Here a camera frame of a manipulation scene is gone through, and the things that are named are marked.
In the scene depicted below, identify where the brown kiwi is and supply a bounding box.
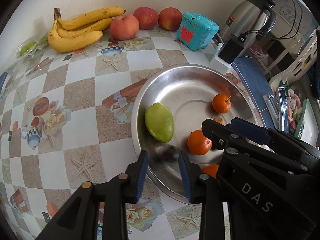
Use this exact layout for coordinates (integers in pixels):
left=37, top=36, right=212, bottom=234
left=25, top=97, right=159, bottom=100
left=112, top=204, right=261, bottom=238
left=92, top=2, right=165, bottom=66
left=213, top=117, right=226, bottom=126

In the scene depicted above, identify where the orange tangerine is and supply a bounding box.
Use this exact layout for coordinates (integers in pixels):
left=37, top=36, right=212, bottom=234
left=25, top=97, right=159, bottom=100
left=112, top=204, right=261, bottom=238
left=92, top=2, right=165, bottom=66
left=212, top=94, right=231, bottom=114
left=187, top=129, right=212, bottom=155
left=202, top=164, right=219, bottom=178

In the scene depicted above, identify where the dark plum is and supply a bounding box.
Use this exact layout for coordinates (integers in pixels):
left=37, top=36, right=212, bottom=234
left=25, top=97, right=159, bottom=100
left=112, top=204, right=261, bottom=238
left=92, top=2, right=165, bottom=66
left=152, top=146, right=180, bottom=163

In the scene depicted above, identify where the green pear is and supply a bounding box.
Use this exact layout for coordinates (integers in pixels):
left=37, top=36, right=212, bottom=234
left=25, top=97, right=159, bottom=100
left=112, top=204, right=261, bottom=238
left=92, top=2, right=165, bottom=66
left=144, top=102, right=175, bottom=143

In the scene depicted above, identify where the grey phone stand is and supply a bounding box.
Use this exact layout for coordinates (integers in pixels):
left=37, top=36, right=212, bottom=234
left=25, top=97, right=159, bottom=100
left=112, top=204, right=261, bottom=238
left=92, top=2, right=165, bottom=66
left=263, top=95, right=280, bottom=129

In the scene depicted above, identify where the smartphone on stand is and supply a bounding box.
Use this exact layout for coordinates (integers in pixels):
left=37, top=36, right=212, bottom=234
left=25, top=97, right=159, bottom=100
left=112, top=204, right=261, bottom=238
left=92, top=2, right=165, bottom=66
left=278, top=86, right=289, bottom=133

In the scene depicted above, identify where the large steel plate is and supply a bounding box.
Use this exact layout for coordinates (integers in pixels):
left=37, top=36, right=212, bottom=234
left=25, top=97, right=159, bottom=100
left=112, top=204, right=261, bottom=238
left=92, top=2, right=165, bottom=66
left=131, top=64, right=264, bottom=203

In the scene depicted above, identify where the white plastic chair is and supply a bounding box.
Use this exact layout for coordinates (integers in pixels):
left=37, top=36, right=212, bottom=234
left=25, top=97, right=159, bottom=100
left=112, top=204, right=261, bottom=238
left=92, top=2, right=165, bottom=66
left=269, top=27, right=319, bottom=92

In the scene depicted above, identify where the patterned plastic tablecloth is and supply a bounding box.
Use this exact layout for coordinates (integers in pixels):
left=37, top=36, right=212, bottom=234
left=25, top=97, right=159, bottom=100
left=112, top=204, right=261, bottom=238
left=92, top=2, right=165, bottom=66
left=1, top=28, right=216, bottom=239

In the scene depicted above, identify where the black power adapter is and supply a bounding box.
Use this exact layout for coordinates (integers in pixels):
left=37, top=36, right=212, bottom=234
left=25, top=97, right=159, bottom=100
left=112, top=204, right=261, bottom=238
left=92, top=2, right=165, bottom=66
left=218, top=34, right=246, bottom=64

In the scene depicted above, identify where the teal house-shaped box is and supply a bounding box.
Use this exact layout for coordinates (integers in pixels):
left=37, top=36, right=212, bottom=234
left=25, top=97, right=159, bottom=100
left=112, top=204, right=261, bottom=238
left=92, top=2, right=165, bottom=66
left=177, top=12, right=220, bottom=50

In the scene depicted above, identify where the steel thermos jug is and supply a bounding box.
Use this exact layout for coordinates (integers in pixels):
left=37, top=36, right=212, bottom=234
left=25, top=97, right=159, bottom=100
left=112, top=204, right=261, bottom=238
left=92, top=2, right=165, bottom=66
left=220, top=0, right=276, bottom=57

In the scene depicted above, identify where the red right apple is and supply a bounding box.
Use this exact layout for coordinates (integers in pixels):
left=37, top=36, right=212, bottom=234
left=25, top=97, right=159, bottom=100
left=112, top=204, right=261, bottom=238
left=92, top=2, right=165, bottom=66
left=158, top=7, right=182, bottom=31

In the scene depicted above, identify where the dark red middle apple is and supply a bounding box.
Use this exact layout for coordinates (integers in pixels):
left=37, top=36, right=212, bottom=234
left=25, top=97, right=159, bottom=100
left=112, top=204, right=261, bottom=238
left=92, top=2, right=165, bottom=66
left=133, top=7, right=158, bottom=30

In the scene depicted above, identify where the pale red apple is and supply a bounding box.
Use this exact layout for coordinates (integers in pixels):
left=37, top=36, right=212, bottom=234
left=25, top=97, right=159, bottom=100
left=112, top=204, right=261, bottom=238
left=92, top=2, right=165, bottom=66
left=110, top=14, right=139, bottom=40

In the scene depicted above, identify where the yellow banana bunch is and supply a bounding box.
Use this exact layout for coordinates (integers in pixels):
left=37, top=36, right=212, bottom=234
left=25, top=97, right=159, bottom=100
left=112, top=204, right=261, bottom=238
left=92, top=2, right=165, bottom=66
left=47, top=7, right=126, bottom=53

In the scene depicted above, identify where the clear plastic fruit tray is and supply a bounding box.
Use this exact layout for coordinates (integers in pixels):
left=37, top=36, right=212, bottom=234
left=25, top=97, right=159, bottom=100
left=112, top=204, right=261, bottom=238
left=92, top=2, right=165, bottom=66
left=16, top=35, right=48, bottom=60

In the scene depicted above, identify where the black power cable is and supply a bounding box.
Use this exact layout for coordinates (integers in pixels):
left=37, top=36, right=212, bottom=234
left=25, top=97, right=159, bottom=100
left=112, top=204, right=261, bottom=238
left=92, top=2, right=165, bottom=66
left=240, top=0, right=304, bottom=42

